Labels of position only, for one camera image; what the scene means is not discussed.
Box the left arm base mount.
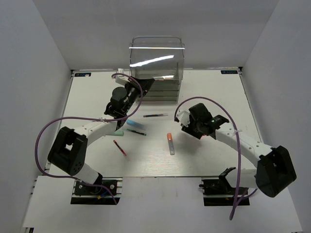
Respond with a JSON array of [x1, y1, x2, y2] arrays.
[[70, 178, 123, 205]]

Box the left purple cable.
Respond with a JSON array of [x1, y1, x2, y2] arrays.
[[35, 73, 144, 204]]

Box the red gel pen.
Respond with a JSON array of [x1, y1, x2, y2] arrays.
[[113, 140, 130, 161]]

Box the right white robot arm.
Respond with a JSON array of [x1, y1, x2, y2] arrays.
[[174, 103, 297, 198]]

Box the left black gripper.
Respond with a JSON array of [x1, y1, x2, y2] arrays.
[[123, 76, 155, 114]]

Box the clear drawer organizer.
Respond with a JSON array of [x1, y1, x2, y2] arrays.
[[129, 35, 185, 102]]

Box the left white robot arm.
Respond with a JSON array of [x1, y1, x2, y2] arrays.
[[48, 77, 155, 194]]

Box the green gel pen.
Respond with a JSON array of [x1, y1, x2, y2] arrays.
[[126, 129, 147, 136]]

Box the purple gel pen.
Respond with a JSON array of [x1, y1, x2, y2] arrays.
[[143, 113, 168, 118]]

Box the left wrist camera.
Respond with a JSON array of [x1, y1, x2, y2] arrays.
[[115, 68, 129, 85]]

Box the orange highlighter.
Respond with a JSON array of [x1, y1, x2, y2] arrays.
[[167, 133, 175, 155]]

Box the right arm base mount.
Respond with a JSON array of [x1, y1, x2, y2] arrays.
[[199, 167, 237, 207]]

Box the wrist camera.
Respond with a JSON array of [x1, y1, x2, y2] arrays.
[[174, 110, 190, 127], [115, 68, 129, 85]]

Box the blue highlighter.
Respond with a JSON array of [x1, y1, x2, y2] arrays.
[[126, 119, 146, 130]]

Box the green highlighter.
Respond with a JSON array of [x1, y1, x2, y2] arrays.
[[113, 130, 124, 136]]

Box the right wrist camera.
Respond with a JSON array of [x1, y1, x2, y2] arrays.
[[174, 110, 190, 127]]

